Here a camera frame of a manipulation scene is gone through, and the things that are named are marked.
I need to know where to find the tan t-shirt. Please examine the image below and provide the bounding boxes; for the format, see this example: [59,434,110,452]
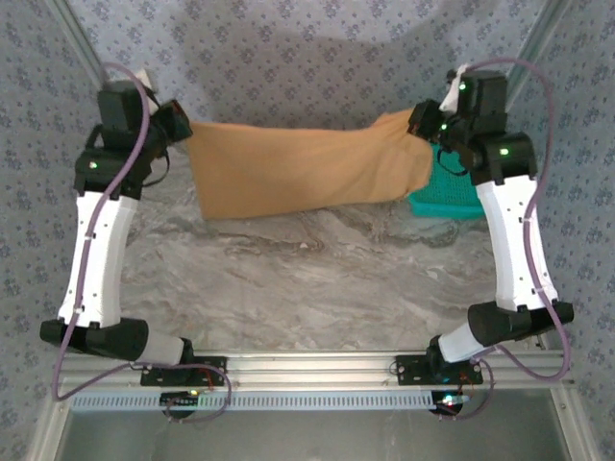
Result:
[184,109,435,222]

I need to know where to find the teal plastic basket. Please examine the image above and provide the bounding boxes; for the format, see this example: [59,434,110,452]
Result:
[407,143,486,221]

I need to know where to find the black controller board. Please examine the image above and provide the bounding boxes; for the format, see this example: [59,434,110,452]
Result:
[160,391,201,409]
[430,391,472,415]

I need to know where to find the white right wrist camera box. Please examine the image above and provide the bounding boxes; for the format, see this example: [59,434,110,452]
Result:
[440,64,477,112]

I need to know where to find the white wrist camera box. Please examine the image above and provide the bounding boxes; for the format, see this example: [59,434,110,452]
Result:
[440,64,477,112]
[134,69,160,116]

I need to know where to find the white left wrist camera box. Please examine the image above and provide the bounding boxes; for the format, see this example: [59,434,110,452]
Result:
[134,69,160,116]

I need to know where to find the aluminium frame post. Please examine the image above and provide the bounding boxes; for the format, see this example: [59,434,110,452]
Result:
[506,0,576,105]
[50,0,105,81]

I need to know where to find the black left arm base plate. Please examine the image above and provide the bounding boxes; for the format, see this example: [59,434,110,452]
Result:
[139,355,228,387]

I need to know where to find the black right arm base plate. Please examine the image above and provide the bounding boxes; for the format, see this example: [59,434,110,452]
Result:
[394,353,484,387]

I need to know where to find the aluminium mounting rail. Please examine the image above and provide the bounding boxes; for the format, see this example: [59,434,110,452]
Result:
[53,352,576,388]

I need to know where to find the grey slotted cable duct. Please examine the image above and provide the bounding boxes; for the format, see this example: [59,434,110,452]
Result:
[70,389,446,413]

